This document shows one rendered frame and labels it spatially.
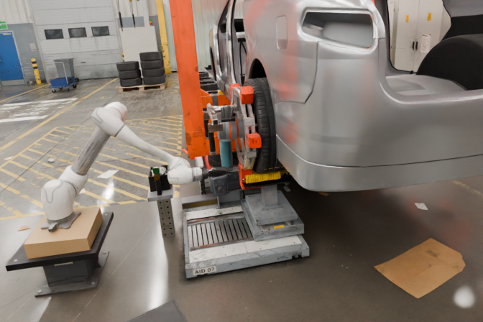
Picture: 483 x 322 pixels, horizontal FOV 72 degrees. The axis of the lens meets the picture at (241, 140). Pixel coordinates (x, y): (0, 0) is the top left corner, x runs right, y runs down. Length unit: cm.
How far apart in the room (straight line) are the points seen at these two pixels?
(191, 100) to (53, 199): 118
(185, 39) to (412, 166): 179
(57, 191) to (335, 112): 169
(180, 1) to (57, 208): 162
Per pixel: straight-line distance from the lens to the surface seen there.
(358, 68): 137
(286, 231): 246
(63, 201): 235
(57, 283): 261
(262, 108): 205
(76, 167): 245
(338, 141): 144
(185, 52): 265
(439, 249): 270
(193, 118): 272
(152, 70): 1057
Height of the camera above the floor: 148
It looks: 18 degrees down
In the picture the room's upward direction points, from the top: 4 degrees counter-clockwise
